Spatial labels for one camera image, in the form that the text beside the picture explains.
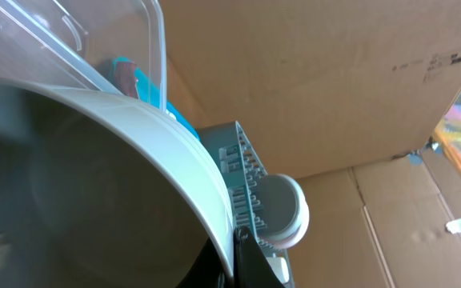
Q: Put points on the red foil wrapper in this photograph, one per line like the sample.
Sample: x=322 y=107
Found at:
x=124 y=76

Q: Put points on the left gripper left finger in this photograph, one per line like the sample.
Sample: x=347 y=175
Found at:
x=207 y=271

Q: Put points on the grey bowl with rice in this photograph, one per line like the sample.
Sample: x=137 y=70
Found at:
x=103 y=190

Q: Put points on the cardboard wall panel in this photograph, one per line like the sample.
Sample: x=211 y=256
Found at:
x=342 y=95

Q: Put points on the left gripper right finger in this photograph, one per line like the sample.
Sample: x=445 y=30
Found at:
x=251 y=269

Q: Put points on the grey dishwasher rack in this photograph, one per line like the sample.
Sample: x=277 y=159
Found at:
x=255 y=202

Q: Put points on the teal serving tray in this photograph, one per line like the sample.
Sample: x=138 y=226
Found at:
x=148 y=92

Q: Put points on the grey plate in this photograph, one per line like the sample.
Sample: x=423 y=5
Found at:
x=278 y=206

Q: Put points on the clear plastic bin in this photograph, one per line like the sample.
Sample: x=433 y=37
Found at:
x=73 y=42

